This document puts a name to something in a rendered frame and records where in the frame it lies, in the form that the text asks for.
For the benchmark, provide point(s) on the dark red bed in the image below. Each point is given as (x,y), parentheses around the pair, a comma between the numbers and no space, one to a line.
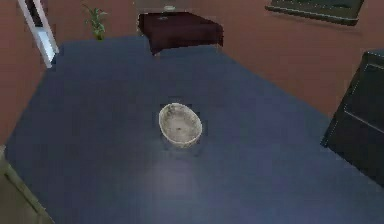
(181,30)

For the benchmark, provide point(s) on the green house plant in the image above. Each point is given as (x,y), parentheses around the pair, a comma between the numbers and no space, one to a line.
(96,22)

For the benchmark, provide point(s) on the white framed window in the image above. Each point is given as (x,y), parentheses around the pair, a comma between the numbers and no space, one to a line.
(42,36)

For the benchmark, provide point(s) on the black chest of drawers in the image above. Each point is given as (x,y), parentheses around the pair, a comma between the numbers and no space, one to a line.
(360,113)

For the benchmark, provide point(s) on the olive green cupboard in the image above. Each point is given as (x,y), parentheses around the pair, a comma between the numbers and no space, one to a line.
(16,196)

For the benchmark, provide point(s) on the dark framed wall picture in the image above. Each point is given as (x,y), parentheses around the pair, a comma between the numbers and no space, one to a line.
(316,9)

